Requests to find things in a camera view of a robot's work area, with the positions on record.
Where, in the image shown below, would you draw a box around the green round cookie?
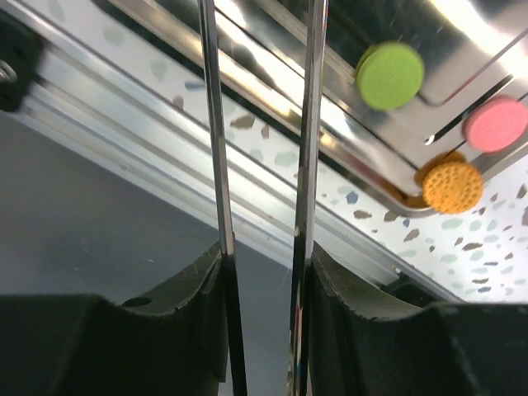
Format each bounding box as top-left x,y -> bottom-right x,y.
354,41 -> 425,111

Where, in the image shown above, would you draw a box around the left black mounting bracket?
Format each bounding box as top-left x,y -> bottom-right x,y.
1,11 -> 45,112

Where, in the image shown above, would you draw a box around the pink round cookie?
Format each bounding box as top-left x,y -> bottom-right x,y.
463,96 -> 527,153

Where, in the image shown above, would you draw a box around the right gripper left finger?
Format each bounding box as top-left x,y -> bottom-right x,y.
1,244 -> 228,395

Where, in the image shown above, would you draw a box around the steel serving tray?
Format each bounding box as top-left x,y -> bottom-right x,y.
90,0 -> 528,218

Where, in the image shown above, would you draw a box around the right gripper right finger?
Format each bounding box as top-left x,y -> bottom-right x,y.
309,247 -> 527,395

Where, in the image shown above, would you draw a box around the orange round biscuit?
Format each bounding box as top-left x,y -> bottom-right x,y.
422,162 -> 484,215

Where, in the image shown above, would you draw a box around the metal tongs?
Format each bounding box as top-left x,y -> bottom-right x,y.
198,1 -> 328,395

